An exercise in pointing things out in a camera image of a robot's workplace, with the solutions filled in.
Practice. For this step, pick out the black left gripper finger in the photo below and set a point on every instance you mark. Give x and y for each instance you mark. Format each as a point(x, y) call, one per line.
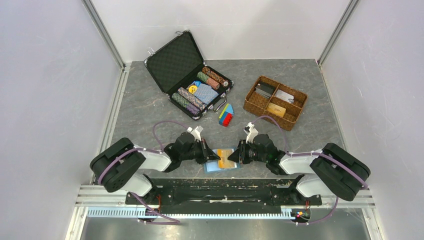
point(212, 155)
point(203, 158)

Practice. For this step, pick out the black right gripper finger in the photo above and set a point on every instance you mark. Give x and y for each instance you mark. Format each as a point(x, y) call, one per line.
point(235, 156)
point(242, 160)

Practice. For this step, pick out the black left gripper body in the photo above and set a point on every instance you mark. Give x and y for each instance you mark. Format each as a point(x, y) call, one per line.
point(197, 147)

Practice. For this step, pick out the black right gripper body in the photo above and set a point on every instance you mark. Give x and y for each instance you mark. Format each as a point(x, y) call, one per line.
point(249, 149)

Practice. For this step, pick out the blue card holder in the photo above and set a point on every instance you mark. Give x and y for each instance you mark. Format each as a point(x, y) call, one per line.
point(212, 166)

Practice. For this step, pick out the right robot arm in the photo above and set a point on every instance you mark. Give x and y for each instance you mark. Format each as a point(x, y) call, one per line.
point(328, 170)

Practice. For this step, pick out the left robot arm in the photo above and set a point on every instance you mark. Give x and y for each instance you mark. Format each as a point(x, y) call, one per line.
point(116, 167)

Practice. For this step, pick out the gold VIP card stack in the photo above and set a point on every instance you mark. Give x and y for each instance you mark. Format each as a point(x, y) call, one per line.
point(276, 109)

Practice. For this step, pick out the white card stack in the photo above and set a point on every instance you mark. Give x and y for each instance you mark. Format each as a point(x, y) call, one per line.
point(285, 96)

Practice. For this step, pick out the blue playing card deck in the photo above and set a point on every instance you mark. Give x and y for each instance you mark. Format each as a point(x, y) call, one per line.
point(205, 93)

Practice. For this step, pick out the dark card stack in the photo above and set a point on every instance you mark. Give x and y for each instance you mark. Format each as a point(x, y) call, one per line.
point(264, 89)

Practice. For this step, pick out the colourful toy brick block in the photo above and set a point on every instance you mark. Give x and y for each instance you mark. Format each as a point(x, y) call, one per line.
point(226, 115)

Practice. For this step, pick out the green purple chip stack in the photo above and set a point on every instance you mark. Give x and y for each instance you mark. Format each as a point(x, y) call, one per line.
point(185, 103)

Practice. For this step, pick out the woven wicker basket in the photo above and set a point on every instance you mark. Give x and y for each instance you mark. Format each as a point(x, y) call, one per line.
point(258, 105)

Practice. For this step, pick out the yellow dealer chip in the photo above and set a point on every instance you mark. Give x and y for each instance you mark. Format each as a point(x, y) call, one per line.
point(192, 89)

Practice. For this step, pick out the green pink chip stack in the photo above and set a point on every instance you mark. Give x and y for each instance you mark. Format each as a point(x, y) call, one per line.
point(208, 80)

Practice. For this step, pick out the brown orange chip stack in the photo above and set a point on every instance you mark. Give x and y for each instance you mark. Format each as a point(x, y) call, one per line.
point(216, 77)

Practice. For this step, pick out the black poker chip case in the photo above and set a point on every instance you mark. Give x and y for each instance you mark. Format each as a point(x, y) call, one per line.
point(176, 64)

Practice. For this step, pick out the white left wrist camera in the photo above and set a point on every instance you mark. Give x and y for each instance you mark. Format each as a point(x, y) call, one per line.
point(196, 132)

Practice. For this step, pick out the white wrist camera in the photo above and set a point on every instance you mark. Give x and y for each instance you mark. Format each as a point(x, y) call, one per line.
point(251, 132)
point(196, 132)

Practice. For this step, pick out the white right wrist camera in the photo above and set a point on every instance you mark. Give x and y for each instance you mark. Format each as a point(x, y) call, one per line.
point(251, 132)

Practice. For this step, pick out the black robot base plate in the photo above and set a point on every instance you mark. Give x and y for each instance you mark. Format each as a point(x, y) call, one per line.
point(226, 195)

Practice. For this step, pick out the white cable duct rail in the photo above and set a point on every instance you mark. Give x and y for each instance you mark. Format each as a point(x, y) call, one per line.
point(143, 213)

